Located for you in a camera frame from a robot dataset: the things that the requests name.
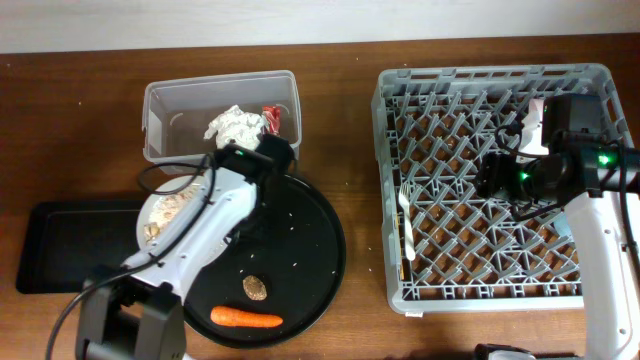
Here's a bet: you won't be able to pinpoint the brown walnut shell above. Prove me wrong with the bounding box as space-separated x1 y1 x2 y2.
242 275 268 301

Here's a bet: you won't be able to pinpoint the clear plastic bin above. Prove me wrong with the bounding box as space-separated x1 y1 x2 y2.
142 70 302 175

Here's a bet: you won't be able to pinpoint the wooden chopstick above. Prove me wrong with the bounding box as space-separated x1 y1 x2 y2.
394 214 405 281

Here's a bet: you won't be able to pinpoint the peanut shell scraps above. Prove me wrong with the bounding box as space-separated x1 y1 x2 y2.
143 222 161 243

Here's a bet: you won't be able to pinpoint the white tissue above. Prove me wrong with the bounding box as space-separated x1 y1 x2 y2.
214 105 267 150
203 117 224 142

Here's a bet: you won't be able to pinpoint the pink bowl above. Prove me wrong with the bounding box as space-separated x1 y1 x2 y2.
518 99 549 155

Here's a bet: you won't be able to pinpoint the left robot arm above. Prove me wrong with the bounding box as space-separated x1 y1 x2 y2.
75 135 294 359

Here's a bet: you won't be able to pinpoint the red snack wrapper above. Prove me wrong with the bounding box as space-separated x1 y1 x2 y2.
262 105 281 136

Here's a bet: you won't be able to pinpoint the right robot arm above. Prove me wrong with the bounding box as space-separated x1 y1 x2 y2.
474 93 639 359

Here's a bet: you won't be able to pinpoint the grey dishwasher rack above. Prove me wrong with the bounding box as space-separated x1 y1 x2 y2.
371 63 630 316

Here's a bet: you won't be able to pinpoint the black rectangular tray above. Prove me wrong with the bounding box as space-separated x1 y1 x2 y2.
16 200 143 294

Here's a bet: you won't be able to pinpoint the white plastic fork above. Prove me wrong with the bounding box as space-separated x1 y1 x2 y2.
398 182 416 261

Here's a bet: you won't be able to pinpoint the white rice pile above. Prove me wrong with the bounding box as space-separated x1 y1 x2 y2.
145 184 200 236

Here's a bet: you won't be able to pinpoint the grey plate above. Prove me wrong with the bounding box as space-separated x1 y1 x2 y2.
135 174 241 266

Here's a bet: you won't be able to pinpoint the orange carrot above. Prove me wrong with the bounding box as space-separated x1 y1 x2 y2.
210 306 284 328

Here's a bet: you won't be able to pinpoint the round black tray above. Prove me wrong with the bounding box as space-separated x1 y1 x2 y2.
184 175 346 349

